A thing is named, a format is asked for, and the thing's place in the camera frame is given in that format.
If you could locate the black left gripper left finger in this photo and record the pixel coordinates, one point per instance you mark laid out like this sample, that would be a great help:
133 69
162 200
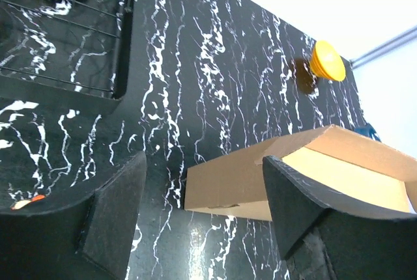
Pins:
81 232

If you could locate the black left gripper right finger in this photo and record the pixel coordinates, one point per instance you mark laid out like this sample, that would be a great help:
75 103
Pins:
322 233

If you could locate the brown cardboard box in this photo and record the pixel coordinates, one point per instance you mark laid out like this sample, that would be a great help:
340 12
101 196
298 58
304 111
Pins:
350 163

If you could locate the yellow red flower toy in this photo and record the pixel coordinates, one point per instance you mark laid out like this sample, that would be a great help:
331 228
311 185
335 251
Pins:
24 202

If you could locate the dark blue bowl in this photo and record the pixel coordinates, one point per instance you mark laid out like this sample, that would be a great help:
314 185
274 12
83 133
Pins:
368 131

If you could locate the orange bowl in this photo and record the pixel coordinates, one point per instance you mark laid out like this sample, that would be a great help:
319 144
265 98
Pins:
326 62

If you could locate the black marble pattern mat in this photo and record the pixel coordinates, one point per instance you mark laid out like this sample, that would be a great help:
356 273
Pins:
206 77

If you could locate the black wire dish rack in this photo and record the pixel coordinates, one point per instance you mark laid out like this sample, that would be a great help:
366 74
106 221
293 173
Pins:
67 54

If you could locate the aluminium frame rail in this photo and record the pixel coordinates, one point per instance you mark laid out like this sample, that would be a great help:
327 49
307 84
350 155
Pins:
392 44

